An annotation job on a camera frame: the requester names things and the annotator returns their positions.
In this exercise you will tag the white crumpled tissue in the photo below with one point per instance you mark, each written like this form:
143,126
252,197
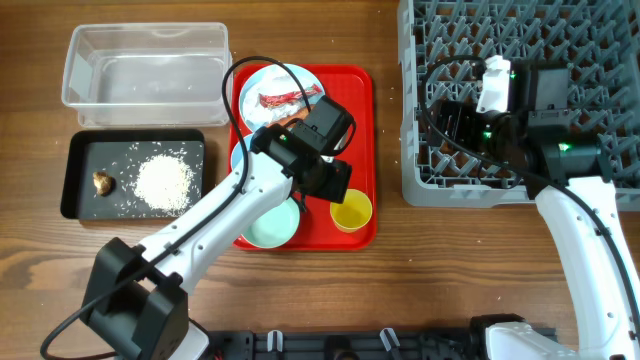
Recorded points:
270,82

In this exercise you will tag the mint green bowl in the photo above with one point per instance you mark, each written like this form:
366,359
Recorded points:
274,228

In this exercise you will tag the yellow plastic cup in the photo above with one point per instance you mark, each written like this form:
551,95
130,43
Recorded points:
353,213

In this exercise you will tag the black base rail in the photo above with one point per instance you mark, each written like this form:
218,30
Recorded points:
388,343

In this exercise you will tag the black tray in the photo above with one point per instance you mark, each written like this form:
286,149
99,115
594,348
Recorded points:
120,153

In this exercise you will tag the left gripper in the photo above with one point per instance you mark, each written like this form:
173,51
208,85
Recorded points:
337,184

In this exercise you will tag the clear plastic bin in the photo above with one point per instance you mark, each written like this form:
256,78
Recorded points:
148,74

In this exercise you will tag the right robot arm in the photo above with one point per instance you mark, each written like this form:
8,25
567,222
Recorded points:
522,123

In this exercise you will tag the white rice pile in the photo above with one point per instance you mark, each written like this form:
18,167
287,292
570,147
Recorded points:
163,183

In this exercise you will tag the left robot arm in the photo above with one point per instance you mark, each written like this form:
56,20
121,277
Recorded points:
137,297

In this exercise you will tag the brown food scrap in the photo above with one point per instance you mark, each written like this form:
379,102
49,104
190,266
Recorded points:
103,182

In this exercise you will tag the grey dishwasher rack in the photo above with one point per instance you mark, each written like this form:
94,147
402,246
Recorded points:
597,40

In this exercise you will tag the red snack wrapper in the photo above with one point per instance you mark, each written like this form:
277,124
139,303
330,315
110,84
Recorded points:
272,101

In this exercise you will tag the large light blue plate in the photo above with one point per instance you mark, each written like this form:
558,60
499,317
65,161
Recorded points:
250,95

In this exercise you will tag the small light blue bowl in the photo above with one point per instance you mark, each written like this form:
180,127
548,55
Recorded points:
237,155

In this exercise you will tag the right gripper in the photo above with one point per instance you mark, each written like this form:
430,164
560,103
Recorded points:
462,114

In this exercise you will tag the orange carrot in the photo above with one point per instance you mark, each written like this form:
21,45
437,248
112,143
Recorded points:
300,115

